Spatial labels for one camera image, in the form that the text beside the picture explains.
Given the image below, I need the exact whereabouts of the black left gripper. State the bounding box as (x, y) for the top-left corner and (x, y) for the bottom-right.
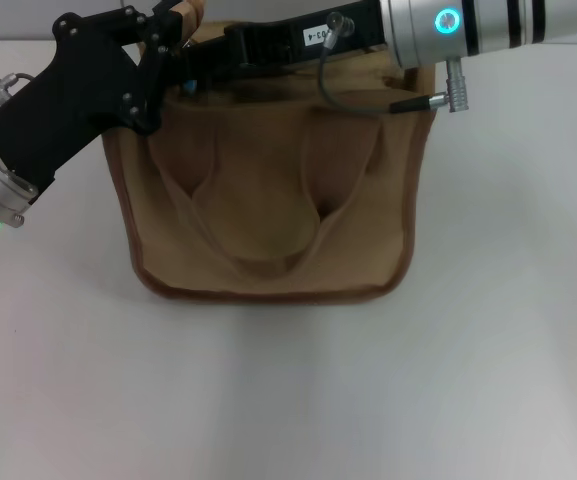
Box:
(0, 0), (190, 197)

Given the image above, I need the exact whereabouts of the khaki canvas food bag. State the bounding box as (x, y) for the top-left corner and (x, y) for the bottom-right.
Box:
(101, 0), (437, 307)

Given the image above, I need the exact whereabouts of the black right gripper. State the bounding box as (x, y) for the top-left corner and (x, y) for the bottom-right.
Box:
(169, 0), (395, 89)

